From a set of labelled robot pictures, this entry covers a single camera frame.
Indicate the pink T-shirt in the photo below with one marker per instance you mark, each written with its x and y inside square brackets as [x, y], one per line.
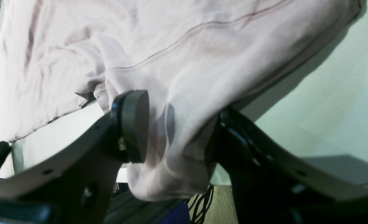
[194, 57]

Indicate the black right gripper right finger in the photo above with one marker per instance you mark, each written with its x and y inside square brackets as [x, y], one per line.
[272, 186]

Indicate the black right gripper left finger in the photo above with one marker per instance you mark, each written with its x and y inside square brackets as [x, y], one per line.
[75, 185]

